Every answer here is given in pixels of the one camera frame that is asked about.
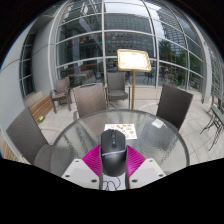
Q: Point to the black computer mouse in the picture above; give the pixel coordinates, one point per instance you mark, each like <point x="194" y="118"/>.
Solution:
<point x="113" y="154"/>

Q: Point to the small white card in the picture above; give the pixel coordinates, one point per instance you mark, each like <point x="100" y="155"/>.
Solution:
<point x="158" y="124"/>

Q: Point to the grey wicker chair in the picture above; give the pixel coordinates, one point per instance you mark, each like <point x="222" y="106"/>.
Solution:
<point x="25" y="136"/>
<point x="174" y="105"/>
<point x="89" y="99"/>
<point x="116" y="85"/>
<point x="61" y="90"/>

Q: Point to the white printed mouse pad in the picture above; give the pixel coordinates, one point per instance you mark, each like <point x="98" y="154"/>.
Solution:
<point x="113" y="182"/>

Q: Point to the colourful laminated menu card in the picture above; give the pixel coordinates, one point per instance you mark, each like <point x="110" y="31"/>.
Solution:
<point x="128" y="130"/>

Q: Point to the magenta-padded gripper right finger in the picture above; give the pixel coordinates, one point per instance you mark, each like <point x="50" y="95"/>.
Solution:
<point x="148" y="171"/>

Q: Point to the gold menu stand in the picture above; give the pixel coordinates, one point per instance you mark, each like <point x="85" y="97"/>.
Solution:
<point x="134" y="60"/>

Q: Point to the dark metal side table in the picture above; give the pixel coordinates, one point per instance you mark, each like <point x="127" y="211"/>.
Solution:
<point x="215" y="116"/>

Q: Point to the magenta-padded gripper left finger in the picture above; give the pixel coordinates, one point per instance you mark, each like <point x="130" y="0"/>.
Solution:
<point x="79" y="172"/>

